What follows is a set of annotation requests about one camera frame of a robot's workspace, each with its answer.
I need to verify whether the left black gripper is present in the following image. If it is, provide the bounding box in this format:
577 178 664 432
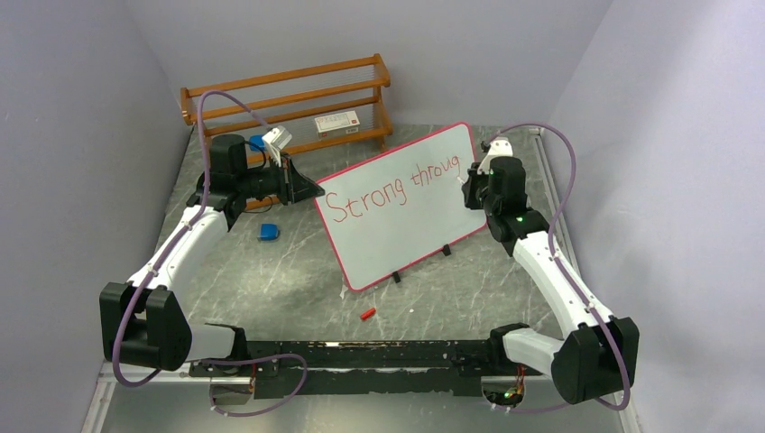
238 152 325 207

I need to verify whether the pink-framed whiteboard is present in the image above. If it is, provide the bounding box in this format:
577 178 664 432
314 123 486 291

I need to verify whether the red marker cap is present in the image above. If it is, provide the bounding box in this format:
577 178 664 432
360 308 376 321

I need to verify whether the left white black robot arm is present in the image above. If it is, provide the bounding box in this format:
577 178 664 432
99 134 325 375

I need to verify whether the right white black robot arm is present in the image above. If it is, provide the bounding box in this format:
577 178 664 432
462 156 640 410

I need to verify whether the blue eraser on table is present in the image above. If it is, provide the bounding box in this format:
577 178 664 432
257 223 281 242

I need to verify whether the blue eraser on shelf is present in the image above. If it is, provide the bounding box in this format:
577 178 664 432
248 134 264 152

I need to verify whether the white red marker box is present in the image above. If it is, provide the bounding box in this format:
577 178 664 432
314 110 360 140

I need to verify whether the wooden three-tier shelf rack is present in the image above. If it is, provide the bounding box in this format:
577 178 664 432
180 54 393 211

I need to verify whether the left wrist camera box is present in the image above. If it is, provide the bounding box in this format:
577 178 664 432
262 125 292 167

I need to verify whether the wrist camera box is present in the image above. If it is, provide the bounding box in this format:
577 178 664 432
476 136 514 175
262 125 292 167

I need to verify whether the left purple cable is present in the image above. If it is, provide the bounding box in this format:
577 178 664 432
112 89 269 389

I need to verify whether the wire whiteboard stand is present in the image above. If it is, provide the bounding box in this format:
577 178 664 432
390 244 452 284

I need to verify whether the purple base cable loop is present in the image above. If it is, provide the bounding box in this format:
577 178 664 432
208 354 309 419

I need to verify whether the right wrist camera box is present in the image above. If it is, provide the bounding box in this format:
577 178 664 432
476 136 514 175

